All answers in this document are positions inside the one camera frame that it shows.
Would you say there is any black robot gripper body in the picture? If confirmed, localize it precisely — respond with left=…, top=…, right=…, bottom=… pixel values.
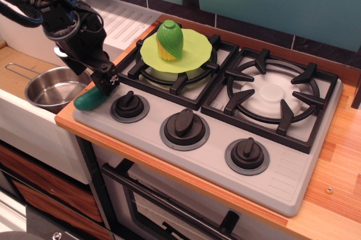
left=42, top=0, right=116, bottom=76

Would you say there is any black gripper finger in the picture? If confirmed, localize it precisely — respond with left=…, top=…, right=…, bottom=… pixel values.
left=91, top=65, right=120, bottom=96

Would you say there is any green toy cucumber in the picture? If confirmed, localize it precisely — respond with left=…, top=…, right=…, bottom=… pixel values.
left=73, top=86, right=108, bottom=111

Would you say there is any toy corncob with green husk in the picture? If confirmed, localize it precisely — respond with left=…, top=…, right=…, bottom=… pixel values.
left=156, top=20, right=183, bottom=60

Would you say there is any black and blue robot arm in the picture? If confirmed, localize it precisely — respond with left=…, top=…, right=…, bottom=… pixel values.
left=1, top=0, right=120, bottom=96

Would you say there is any small steel pot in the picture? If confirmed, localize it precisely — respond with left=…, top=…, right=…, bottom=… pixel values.
left=5, top=63, right=91, bottom=114

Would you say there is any light green plastic plate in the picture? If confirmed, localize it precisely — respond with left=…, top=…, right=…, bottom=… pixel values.
left=140, top=29, right=213, bottom=73

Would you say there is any white toy sink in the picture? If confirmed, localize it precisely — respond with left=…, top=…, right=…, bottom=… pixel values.
left=1, top=0, right=160, bottom=184

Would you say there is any black left stove knob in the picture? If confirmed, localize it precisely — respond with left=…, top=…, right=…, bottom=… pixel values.
left=111, top=91, right=150, bottom=123

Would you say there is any black stove knob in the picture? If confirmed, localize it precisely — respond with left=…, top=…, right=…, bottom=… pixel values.
left=224, top=137, right=270, bottom=176
left=111, top=91, right=150, bottom=123
left=160, top=108, right=210, bottom=152

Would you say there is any white left burner disc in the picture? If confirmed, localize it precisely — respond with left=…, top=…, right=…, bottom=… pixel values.
left=142, top=67, right=210, bottom=87

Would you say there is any white burner disc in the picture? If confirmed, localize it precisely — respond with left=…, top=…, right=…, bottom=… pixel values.
left=142, top=67, right=210, bottom=87
left=233, top=65, right=312, bottom=119

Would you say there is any black left burner grate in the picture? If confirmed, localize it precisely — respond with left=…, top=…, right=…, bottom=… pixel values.
left=117, top=34, right=239, bottom=110

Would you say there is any black burner grate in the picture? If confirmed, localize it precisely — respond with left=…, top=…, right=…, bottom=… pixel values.
left=117, top=34, right=239, bottom=110
left=201, top=48, right=343, bottom=154

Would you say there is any black middle stove knob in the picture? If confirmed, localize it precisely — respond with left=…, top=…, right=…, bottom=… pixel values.
left=160, top=108, right=210, bottom=152

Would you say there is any wooden drawer front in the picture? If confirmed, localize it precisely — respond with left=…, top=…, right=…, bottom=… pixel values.
left=1, top=141, right=111, bottom=239

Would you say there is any toy oven door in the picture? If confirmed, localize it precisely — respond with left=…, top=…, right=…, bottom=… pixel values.
left=101, top=159, right=291, bottom=239

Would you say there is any grey toy stove top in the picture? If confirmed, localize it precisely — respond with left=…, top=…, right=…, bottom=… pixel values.
left=73, top=48, right=343, bottom=216

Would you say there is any black right stove knob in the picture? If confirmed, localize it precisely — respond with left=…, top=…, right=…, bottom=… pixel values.
left=224, top=137, right=270, bottom=176

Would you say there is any white right burner disc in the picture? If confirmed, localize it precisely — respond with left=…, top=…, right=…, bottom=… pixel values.
left=233, top=65, right=312, bottom=119

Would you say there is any black right burner grate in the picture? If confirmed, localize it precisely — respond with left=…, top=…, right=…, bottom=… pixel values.
left=201, top=48, right=343, bottom=154

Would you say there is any black oven door handle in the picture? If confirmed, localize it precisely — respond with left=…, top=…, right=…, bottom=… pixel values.
left=101, top=163, right=239, bottom=239

